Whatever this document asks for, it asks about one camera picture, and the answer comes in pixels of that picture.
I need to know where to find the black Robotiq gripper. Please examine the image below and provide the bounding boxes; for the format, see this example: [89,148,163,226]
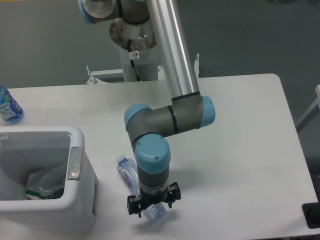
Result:
[127,182,181,218]

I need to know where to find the clear water bottle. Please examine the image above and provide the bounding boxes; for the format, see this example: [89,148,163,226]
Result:
[116,155,167,223]

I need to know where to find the clear plastic wrapper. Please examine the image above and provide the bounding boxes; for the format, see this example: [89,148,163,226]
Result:
[37,162,68,192]

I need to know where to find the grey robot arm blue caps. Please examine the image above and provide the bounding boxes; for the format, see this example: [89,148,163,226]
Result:
[78,0,216,215]

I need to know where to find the white plastic trash can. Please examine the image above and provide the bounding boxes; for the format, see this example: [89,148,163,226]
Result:
[0,126,98,229]

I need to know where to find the black clamp at table edge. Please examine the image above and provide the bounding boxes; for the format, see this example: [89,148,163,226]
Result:
[302,202,320,229]

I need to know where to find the blue labelled water bottle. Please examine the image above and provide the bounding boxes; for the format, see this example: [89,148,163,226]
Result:
[0,85,24,124]

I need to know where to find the white pedestal base bracket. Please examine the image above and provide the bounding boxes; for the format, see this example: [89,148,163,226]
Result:
[86,53,201,85]

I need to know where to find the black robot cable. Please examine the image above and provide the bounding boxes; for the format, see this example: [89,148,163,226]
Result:
[126,38,142,82]

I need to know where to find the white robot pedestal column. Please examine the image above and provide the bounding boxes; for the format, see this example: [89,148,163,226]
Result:
[109,18,166,82]

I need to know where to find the white frame leg right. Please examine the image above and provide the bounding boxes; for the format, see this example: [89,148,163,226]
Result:
[295,84,320,133]

